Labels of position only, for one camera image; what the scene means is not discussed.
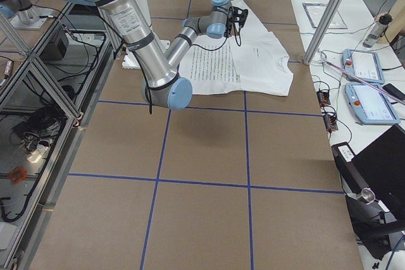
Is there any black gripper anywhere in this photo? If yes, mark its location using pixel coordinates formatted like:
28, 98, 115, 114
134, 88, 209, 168
228, 6, 249, 28

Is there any white long-sleeve printed shirt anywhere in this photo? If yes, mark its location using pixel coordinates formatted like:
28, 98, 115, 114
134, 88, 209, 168
179, 0, 294, 96

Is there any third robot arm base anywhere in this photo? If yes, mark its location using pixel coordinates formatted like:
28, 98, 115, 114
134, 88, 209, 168
1, 0, 54, 30

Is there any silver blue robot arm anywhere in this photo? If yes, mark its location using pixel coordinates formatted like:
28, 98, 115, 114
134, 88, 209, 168
64, 0, 248, 110

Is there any clear bag with black border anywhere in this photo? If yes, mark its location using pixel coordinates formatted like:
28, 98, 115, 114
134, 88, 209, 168
302, 3, 347, 29

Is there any upper blue teach pendant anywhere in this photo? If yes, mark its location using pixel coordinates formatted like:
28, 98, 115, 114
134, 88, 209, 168
342, 49, 385, 84

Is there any blue teach pendant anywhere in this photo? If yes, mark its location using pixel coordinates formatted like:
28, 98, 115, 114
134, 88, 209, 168
345, 82, 401, 125
342, 49, 385, 84

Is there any clear water bottle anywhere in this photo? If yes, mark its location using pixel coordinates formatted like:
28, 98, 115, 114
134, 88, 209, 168
363, 13, 392, 48

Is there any lower blue teach pendant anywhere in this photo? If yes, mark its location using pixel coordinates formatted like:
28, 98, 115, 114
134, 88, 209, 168
345, 82, 401, 125

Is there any black smartphone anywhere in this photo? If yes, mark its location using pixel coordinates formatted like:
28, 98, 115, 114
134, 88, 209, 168
383, 83, 405, 101

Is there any black laptop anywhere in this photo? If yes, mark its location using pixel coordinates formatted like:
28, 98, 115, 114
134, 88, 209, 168
332, 124, 404, 219

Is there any aluminium frame post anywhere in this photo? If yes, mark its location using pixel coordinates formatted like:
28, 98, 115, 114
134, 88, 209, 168
303, 0, 342, 64

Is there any aluminium table frame rail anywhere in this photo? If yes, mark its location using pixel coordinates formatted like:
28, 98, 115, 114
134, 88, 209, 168
1, 4, 122, 269

